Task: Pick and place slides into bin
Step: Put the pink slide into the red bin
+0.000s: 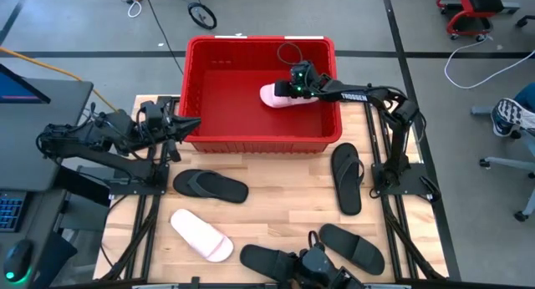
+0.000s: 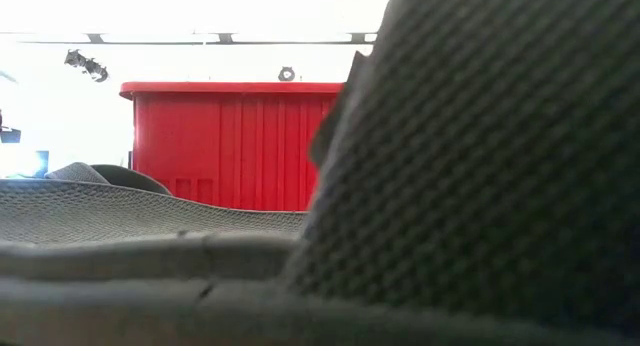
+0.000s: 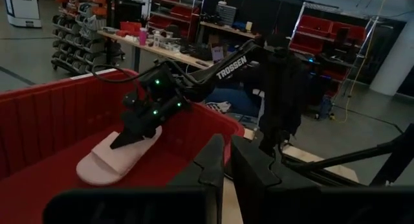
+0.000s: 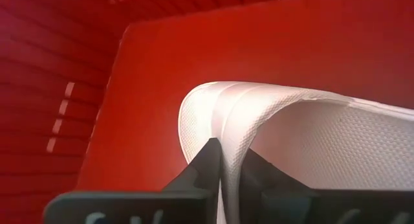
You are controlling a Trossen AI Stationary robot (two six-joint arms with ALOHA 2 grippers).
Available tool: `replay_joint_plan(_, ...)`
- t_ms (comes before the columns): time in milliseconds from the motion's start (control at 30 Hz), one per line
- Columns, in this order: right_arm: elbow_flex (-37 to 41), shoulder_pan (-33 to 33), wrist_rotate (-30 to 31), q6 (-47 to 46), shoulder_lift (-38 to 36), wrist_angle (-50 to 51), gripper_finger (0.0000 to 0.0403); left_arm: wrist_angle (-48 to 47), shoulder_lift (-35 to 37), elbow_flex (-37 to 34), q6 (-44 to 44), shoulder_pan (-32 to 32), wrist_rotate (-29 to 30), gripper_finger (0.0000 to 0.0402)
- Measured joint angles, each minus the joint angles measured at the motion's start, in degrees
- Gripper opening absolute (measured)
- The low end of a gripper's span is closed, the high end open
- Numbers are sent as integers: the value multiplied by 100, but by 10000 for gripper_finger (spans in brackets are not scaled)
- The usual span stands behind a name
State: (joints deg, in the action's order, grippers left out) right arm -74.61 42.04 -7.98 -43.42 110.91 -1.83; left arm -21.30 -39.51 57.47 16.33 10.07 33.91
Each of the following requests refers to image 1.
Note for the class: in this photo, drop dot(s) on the computer monitor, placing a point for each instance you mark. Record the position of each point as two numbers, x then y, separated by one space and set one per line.
18 88

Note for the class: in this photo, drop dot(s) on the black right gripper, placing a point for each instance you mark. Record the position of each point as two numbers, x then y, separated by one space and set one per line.
311 89

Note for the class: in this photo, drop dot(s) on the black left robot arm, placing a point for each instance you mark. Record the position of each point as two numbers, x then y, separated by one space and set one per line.
104 157

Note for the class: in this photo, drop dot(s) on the white slipper on table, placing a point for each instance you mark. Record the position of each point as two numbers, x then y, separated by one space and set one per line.
192 230

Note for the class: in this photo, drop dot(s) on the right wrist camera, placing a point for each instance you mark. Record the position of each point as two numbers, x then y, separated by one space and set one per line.
302 69

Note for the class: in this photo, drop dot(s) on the black frame rail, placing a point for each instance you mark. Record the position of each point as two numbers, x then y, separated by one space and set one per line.
393 239
149 239

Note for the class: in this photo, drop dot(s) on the red rolling stool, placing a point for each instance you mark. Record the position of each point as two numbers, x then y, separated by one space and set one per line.
470 7

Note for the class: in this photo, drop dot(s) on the white tape strip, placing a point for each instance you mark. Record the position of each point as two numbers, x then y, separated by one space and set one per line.
304 37
230 37

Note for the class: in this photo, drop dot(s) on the person's leg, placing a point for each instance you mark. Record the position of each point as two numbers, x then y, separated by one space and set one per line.
527 97

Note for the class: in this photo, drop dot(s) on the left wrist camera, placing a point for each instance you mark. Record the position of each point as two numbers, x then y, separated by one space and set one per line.
154 113

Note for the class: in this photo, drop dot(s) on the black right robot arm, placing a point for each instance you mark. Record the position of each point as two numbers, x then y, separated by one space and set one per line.
355 97

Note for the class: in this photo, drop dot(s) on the black slide sandal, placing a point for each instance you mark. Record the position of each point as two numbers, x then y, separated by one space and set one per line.
257 259
364 255

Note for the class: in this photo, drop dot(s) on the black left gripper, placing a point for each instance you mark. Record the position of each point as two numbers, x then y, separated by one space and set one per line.
169 129

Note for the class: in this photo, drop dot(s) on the red plastic bin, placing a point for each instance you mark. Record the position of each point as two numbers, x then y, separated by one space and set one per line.
234 109

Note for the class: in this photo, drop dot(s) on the black frame brace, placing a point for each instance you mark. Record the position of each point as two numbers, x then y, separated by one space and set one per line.
125 251
414 247

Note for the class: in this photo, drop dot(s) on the dark grey desk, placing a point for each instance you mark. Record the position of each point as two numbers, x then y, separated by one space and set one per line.
25 155

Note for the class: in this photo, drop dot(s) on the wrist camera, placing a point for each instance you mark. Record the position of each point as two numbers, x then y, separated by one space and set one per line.
154 113
302 69

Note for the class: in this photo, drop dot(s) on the black computer mouse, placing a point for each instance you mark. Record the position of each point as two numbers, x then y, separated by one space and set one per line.
17 262

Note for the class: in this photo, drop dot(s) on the person's shoe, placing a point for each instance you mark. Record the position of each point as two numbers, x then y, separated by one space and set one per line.
510 115

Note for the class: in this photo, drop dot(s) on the black flip-flop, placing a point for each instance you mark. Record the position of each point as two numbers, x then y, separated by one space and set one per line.
225 191
349 197

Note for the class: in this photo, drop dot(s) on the grey office chair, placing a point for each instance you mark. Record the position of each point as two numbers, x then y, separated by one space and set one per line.
512 163

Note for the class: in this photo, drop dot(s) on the black keyboard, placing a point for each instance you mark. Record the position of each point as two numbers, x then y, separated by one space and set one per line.
10 211

